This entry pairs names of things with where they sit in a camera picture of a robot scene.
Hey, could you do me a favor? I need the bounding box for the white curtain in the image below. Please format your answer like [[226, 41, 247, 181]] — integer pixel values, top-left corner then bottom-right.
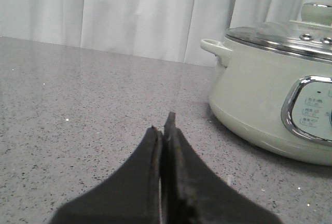
[[1, 0, 331, 66]]

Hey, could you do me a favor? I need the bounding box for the glass pot lid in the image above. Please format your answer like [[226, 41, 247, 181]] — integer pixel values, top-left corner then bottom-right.
[[226, 2, 331, 63]]

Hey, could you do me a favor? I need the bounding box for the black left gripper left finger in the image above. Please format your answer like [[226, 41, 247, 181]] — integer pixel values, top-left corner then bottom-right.
[[50, 127, 162, 223]]

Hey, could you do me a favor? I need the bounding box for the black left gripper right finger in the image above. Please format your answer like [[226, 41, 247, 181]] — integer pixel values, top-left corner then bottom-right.
[[161, 112, 281, 223]]

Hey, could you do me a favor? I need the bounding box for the pale green electric cooking pot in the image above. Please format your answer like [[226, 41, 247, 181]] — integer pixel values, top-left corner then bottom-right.
[[200, 38, 331, 165]]

